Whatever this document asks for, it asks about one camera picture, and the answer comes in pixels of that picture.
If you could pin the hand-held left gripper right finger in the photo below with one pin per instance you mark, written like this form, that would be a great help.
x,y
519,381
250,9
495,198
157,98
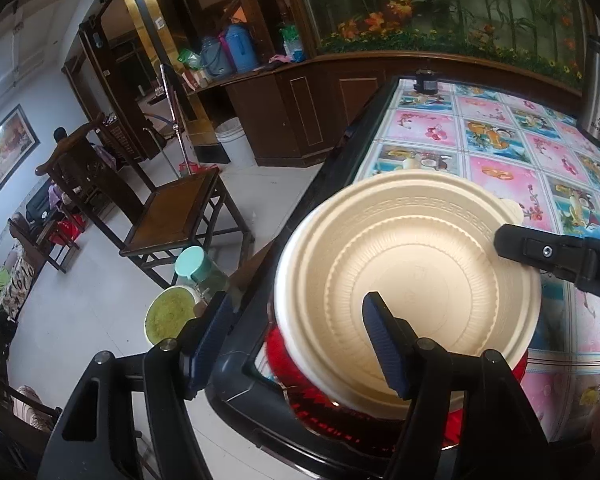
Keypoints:
x,y
387,345

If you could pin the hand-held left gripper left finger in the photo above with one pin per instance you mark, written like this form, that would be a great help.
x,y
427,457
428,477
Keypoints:
x,y
207,345

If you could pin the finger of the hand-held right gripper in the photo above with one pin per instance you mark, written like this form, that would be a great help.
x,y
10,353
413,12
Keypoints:
x,y
545,250

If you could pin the beige plastic bowl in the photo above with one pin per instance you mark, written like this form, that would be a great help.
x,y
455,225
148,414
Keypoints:
x,y
420,270

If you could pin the green round dish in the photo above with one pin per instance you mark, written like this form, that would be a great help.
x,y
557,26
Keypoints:
x,y
170,315

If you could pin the bottle with green lid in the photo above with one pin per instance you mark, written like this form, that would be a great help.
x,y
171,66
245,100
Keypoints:
x,y
192,262

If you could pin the colourful printed tablecloth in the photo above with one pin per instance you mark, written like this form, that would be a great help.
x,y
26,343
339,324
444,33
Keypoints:
x,y
505,170

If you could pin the wooden chair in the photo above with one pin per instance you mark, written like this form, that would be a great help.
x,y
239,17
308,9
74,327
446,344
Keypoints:
x,y
10,410
172,210

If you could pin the stainless steel thermos kettle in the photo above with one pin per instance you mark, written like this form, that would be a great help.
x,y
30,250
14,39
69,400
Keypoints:
x,y
597,100

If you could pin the red plastic stool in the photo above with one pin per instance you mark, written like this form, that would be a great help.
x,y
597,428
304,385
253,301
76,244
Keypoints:
x,y
69,230

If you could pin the white plastic bucket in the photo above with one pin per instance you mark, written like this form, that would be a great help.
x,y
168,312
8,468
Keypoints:
x,y
235,142

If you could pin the small black jar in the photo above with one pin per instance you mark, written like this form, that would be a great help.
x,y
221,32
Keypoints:
x,y
426,82

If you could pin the patterned blanket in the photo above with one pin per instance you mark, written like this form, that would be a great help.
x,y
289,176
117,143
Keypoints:
x,y
10,280

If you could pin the dark wooden cabinet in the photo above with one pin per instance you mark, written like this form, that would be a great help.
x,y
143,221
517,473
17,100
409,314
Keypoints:
x,y
290,110

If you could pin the pale blue thermos jug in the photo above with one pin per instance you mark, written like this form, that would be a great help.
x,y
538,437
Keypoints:
x,y
215,57

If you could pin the green plastic bag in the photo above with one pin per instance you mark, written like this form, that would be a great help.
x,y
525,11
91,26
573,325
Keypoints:
x,y
189,57

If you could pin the pink cloth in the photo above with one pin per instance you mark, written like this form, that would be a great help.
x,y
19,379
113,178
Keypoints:
x,y
280,59

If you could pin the blue thermos flask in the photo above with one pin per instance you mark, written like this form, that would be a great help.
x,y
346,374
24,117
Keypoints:
x,y
241,50

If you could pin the green and white bottle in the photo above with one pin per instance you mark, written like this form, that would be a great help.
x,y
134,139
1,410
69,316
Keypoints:
x,y
292,42

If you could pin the framed wall painting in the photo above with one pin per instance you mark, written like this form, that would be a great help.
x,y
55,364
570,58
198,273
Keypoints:
x,y
5,160

